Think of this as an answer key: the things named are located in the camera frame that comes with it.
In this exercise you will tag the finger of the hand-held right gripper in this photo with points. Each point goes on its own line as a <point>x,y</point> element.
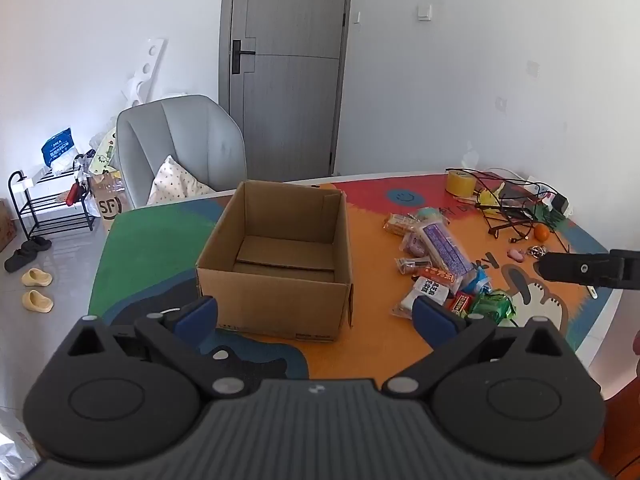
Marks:
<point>575,267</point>

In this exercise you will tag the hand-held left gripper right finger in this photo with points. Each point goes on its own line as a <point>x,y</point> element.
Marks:
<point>432,320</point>

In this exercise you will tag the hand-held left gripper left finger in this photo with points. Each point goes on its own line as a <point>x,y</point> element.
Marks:
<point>197,317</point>

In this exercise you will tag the orange red snack packet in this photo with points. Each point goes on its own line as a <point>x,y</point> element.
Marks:
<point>440,276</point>

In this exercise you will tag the blue snack packet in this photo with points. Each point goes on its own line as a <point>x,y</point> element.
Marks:
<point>477,282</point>

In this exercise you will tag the dark green snack packet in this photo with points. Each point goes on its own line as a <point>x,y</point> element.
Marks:
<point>500,302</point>

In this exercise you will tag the purple and white long packet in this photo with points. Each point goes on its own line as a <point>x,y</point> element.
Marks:
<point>445,247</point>

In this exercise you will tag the pink purple snack packet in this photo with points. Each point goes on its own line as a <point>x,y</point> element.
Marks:
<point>414,245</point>

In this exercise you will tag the green-topped cake packet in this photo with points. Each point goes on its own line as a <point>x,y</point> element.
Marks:
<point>431,215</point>

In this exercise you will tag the metal keyring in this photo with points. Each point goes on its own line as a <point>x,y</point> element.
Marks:
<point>536,251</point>

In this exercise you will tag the orange fruit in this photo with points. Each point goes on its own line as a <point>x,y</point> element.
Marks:
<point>542,232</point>

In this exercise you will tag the pink small toy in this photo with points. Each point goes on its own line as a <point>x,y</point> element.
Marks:
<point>516,255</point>

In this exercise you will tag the black power adapter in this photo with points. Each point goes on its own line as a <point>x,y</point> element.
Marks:
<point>559,204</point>

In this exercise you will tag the colourful printed table mat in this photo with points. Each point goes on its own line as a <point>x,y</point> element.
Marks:
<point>150,240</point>

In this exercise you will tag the yellow toy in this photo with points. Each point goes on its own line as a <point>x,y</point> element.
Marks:
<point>487,201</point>

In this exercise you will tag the dotted white pillow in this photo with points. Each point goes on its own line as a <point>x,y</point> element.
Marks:
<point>175,182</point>

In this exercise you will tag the yellow tape roll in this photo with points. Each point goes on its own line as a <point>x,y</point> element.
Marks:
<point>462,183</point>

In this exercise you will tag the printed cardboard box with clutter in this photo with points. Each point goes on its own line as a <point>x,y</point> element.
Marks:
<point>110,205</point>

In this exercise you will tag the yellow slipper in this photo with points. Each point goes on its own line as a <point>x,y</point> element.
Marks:
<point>36,277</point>
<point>37,301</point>

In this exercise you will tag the black slipper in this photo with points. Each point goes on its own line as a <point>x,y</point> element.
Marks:
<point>17,260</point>
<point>37,244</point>

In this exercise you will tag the grey chair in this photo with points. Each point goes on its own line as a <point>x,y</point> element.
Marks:
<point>200,135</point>

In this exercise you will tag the black shoe rack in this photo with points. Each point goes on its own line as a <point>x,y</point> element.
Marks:
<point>45,210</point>

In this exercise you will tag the pile of plastic bags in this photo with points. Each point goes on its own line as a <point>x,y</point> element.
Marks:
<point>102,152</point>

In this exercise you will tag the small brown cardboard box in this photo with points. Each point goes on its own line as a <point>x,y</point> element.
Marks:
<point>5,227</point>

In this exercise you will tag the blue and white bag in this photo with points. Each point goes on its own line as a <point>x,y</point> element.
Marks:
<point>57,147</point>

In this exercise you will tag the silver plastic bag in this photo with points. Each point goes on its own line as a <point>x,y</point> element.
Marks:
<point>17,447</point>

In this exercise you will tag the grey door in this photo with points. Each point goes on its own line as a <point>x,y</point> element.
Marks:
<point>295,110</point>

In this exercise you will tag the white foam board with holes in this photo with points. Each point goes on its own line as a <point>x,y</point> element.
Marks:
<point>145,75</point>

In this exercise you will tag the white light switch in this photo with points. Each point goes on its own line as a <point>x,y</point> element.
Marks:
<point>424,12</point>

